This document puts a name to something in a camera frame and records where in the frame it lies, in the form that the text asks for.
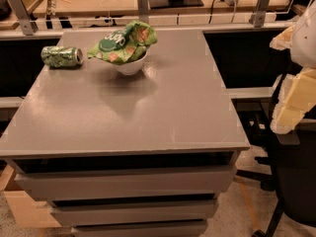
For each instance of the green soda can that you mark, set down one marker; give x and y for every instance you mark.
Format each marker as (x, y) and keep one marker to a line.
(61, 56)

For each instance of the cardboard box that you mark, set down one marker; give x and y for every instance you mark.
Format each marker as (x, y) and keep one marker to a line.
(27, 212)

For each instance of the grey drawer cabinet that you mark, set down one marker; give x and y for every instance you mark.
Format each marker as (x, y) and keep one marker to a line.
(145, 155)

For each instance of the right metal bracket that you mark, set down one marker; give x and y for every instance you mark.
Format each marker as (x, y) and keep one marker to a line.
(259, 14)

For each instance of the left metal bracket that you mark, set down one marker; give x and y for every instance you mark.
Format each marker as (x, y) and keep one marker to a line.
(19, 18)

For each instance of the metal bracket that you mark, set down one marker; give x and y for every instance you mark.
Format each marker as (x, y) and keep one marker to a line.
(143, 10)
(19, 18)
(259, 14)

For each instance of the middle metal bracket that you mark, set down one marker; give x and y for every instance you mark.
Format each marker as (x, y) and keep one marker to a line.
(143, 10)

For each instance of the white bowl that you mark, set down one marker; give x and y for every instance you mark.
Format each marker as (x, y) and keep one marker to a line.
(132, 67)

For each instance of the green rice chip bag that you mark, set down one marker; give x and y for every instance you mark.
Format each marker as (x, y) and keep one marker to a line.
(126, 45)

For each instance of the wooden workbench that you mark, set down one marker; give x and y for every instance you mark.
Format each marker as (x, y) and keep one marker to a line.
(112, 8)

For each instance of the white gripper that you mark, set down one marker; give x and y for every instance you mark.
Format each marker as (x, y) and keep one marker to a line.
(305, 40)

